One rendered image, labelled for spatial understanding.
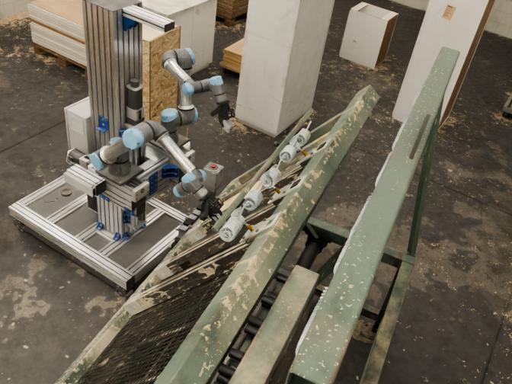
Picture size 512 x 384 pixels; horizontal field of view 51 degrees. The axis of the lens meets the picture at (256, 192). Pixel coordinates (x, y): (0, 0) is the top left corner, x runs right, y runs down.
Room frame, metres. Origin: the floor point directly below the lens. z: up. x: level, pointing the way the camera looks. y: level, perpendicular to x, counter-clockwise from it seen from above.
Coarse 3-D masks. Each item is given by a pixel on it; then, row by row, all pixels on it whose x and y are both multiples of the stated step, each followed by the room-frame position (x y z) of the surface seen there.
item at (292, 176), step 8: (296, 136) 2.21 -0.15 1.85; (296, 144) 2.20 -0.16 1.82; (304, 152) 2.19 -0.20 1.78; (312, 152) 2.15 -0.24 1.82; (304, 160) 2.14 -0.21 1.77; (296, 168) 2.21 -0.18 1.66; (288, 176) 2.18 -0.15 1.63; (296, 176) 2.17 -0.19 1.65; (280, 184) 2.19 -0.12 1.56; (264, 192) 2.22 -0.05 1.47; (272, 192) 2.21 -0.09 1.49; (264, 200) 2.22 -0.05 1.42; (256, 208) 2.23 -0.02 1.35; (200, 224) 2.38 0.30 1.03; (208, 224) 2.32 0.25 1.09; (192, 232) 2.35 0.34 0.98; (200, 232) 2.33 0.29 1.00; (208, 232) 2.32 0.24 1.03; (192, 240) 2.35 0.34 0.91
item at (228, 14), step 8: (224, 0) 8.14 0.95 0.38; (232, 0) 8.07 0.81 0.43; (240, 0) 8.24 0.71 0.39; (248, 0) 8.45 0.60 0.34; (216, 8) 8.19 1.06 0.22; (224, 8) 8.13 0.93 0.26; (232, 8) 8.06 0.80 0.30; (240, 8) 8.26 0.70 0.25; (224, 16) 8.13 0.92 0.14; (232, 16) 8.09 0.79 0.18; (224, 24) 8.11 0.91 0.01; (232, 24) 8.15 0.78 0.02
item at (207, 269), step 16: (240, 208) 1.61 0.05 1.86; (256, 224) 1.63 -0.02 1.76; (272, 224) 1.52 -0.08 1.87; (224, 256) 1.59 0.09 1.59; (240, 256) 1.57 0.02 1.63; (192, 272) 1.64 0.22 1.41; (208, 272) 1.61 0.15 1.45; (224, 272) 1.59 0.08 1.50; (160, 288) 1.69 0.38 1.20; (176, 288) 1.66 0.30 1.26; (128, 304) 1.75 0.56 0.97; (144, 304) 1.72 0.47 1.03
